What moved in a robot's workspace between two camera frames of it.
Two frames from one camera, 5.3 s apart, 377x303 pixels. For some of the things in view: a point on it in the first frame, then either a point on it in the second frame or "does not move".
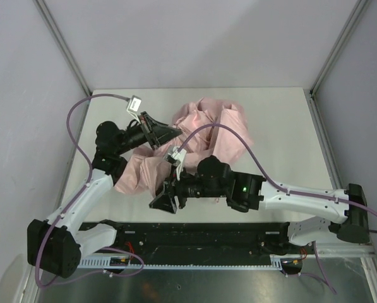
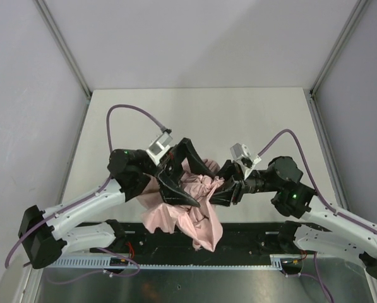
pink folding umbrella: (208, 128) → (199, 225)
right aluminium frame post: (338, 45) does not move
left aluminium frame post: (59, 38) does not move
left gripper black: (150, 132) → (168, 168)
